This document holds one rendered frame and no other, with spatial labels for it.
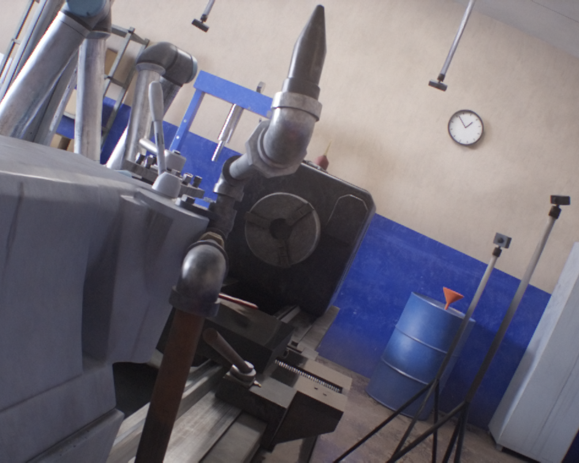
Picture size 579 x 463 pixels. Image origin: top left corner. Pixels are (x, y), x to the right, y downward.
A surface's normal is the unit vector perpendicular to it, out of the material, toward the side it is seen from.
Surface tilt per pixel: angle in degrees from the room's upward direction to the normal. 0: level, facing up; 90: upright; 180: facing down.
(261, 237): 90
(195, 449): 0
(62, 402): 61
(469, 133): 90
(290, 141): 118
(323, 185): 90
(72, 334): 70
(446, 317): 90
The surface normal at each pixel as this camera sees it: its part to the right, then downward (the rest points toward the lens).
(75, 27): 0.44, 0.33
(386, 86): -0.17, 0.00
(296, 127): 0.15, 0.21
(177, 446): 0.40, -0.91
